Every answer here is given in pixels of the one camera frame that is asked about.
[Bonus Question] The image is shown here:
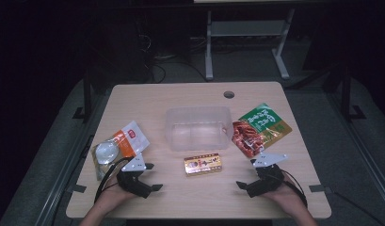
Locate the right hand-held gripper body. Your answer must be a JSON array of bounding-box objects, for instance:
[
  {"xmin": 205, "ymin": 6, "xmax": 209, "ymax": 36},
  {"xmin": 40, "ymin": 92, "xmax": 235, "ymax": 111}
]
[{"xmin": 245, "ymin": 153, "xmax": 289, "ymax": 199}]

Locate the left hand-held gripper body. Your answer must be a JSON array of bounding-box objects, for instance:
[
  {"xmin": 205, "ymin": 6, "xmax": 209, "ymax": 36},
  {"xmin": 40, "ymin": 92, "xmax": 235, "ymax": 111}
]
[{"xmin": 116, "ymin": 153, "xmax": 153, "ymax": 200}]

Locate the green and red snack packet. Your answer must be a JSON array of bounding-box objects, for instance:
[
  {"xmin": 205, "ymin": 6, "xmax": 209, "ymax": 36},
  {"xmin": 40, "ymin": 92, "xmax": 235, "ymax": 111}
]
[{"xmin": 231, "ymin": 102, "xmax": 294, "ymax": 159}]

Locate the small gold box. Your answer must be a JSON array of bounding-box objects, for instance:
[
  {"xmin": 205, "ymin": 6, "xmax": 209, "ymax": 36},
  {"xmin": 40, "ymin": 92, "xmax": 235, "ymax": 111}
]
[{"xmin": 183, "ymin": 153, "xmax": 223, "ymax": 177}]

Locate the clear plastic container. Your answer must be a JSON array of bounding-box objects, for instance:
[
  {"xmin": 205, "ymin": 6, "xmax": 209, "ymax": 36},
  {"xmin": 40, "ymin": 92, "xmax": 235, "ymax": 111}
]
[{"xmin": 164, "ymin": 105, "xmax": 234, "ymax": 153}]

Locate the person's right hand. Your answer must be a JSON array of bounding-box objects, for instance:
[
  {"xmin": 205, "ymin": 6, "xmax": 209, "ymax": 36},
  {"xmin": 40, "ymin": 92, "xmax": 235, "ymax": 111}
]
[{"xmin": 261, "ymin": 174, "xmax": 305, "ymax": 218}]

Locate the person's left hand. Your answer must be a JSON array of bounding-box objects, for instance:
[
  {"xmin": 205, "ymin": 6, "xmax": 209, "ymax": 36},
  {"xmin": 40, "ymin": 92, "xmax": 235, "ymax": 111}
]
[{"xmin": 97, "ymin": 173, "xmax": 141, "ymax": 208}]

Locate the orange and white snack packet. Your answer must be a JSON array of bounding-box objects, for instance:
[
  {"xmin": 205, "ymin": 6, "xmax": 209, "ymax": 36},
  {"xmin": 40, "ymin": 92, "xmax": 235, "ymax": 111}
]
[{"xmin": 90, "ymin": 120, "xmax": 151, "ymax": 182}]

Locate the black tape strip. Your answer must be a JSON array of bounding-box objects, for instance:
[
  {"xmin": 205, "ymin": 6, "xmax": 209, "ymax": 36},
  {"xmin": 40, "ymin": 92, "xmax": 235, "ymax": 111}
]
[
  {"xmin": 308, "ymin": 185, "xmax": 333, "ymax": 194},
  {"xmin": 67, "ymin": 184, "xmax": 88, "ymax": 194}
]

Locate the black metal stand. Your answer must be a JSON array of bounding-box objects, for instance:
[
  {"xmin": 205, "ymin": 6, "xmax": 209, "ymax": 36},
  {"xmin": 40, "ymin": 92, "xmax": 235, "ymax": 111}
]
[
  {"xmin": 72, "ymin": 67, "xmax": 94, "ymax": 124},
  {"xmin": 333, "ymin": 64, "xmax": 367, "ymax": 124}
]

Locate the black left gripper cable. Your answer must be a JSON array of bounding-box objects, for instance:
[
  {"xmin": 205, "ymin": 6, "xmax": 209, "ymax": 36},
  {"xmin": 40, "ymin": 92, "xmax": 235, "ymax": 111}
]
[{"xmin": 93, "ymin": 156, "xmax": 136, "ymax": 203}]

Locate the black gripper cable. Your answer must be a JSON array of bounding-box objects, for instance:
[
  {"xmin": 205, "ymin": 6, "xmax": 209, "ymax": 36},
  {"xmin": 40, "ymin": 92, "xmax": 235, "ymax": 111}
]
[
  {"xmin": 93, "ymin": 156, "xmax": 136, "ymax": 203},
  {"xmin": 280, "ymin": 169, "xmax": 309, "ymax": 209}
]

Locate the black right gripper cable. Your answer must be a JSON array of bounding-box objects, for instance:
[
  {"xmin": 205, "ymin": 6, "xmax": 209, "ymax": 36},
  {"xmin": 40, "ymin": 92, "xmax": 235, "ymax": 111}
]
[{"xmin": 280, "ymin": 169, "xmax": 309, "ymax": 209}]

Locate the black floor cable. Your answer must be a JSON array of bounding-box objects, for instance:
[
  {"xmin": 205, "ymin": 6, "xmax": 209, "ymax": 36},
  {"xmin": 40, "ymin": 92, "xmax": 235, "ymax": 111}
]
[
  {"xmin": 330, "ymin": 190, "xmax": 385, "ymax": 226},
  {"xmin": 148, "ymin": 55, "xmax": 211, "ymax": 85}
]

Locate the white metal table frame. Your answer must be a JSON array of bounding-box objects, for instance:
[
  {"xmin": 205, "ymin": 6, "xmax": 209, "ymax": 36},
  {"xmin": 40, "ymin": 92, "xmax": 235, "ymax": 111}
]
[{"xmin": 204, "ymin": 8, "xmax": 297, "ymax": 81}]

